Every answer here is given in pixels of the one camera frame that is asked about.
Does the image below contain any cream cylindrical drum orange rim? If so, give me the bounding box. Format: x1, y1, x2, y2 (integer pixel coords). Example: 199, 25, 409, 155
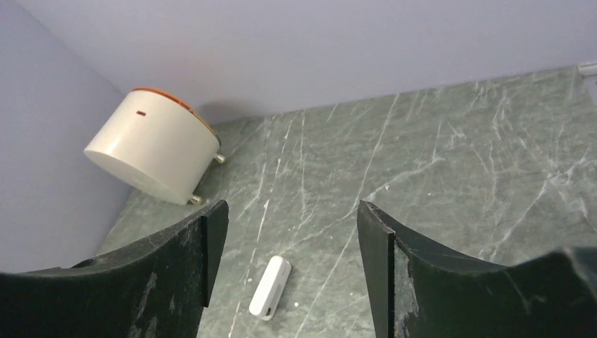
84, 87, 226, 205

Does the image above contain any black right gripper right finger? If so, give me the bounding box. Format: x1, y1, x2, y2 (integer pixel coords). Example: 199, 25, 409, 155
357, 201, 596, 337

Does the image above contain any long white stapler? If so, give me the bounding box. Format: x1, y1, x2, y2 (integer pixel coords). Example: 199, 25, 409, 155
249, 256, 292, 321

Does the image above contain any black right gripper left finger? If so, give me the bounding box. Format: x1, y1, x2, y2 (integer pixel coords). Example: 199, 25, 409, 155
1, 200, 229, 337

